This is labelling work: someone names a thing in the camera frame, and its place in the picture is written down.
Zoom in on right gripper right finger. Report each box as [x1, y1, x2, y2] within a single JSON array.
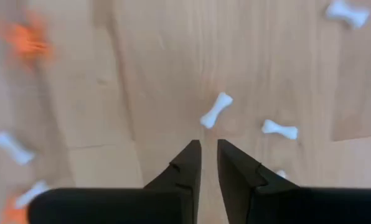
[[217, 139, 371, 224]]

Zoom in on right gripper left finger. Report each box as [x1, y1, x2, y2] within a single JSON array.
[[28, 139, 202, 224]]

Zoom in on orange plastic toy spider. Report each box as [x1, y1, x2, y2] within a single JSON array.
[[0, 195, 29, 224], [0, 12, 55, 72]]

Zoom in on white plastic toy bone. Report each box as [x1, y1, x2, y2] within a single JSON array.
[[199, 91, 235, 130], [324, 0, 370, 30], [14, 180, 51, 210], [261, 119, 299, 141], [0, 130, 36, 166]]

